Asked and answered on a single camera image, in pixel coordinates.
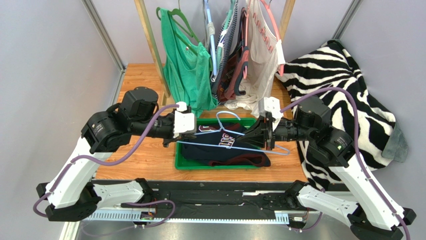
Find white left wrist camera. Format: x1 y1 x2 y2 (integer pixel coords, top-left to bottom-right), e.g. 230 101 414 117
173 101 197 138

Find navy tank top maroon trim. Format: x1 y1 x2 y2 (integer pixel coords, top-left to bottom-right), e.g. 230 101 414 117
180 122 271 168

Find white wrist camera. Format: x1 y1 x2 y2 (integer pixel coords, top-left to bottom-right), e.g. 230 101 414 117
173 101 197 138
258 96 284 131

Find zebra print blanket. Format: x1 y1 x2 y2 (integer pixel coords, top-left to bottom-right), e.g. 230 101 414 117
276 39 409 171

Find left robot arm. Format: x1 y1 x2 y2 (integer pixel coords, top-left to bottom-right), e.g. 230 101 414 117
33 86 197 222

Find blue white striped tank top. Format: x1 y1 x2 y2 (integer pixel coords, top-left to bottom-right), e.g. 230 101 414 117
210 0 239 99

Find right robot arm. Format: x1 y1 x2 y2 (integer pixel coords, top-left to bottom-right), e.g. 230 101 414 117
237 96 416 240

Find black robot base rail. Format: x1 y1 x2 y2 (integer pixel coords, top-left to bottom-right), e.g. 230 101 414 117
83 179 350 231

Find green tank top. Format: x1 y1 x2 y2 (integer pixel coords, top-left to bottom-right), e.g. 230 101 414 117
158 7 218 118

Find wooden clothes rack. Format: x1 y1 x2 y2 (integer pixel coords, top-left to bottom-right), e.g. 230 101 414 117
134 0 296 106

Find light blue plastic hanger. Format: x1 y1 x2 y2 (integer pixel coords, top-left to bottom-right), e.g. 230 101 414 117
203 0 218 76

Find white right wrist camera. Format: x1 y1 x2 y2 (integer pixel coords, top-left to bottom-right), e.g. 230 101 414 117
258 96 284 131

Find maroon tank top dark trim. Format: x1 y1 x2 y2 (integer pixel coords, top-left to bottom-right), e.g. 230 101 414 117
217 7 249 105

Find pink plastic hanger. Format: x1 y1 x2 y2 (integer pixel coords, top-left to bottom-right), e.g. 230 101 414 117
246 0 286 81

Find green plastic tray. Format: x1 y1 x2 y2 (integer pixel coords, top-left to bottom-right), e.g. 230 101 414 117
175 117 258 170

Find grey tank top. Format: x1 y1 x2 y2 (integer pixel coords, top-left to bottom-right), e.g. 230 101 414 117
204 21 216 49

